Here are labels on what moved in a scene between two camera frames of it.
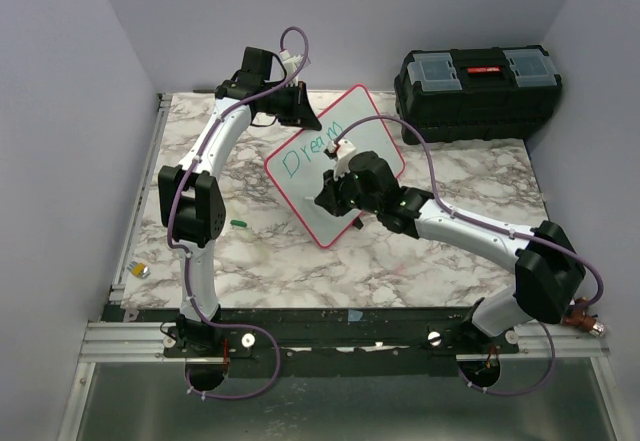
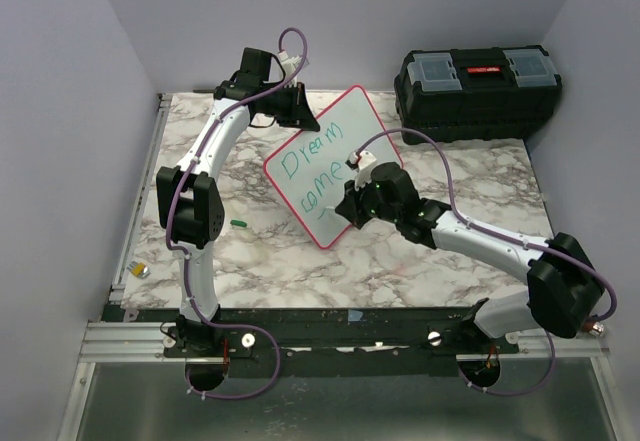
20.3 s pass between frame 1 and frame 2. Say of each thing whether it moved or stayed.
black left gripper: stayed
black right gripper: moved
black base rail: stayed
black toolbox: stayed
